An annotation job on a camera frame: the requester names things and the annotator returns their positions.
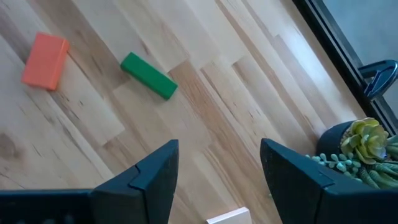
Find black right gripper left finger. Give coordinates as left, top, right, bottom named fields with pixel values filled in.
left=89, top=139, right=180, bottom=224

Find black table frame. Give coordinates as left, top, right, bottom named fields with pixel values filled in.
left=291, top=0, right=398, bottom=136

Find black table clamp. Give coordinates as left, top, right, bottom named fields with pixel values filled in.
left=357, top=58, right=398, bottom=101

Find potted succulent plant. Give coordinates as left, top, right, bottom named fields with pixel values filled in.
left=306, top=116, right=398, bottom=190

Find pink small block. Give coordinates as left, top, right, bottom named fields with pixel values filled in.
left=205, top=207, right=252, bottom=224

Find long green block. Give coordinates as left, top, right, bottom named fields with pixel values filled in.
left=119, top=51, right=179, bottom=101

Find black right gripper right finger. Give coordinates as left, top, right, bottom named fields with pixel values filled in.
left=259, top=138, right=374, bottom=224

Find orange rectangular block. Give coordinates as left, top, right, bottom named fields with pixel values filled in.
left=21, top=32, right=70, bottom=91

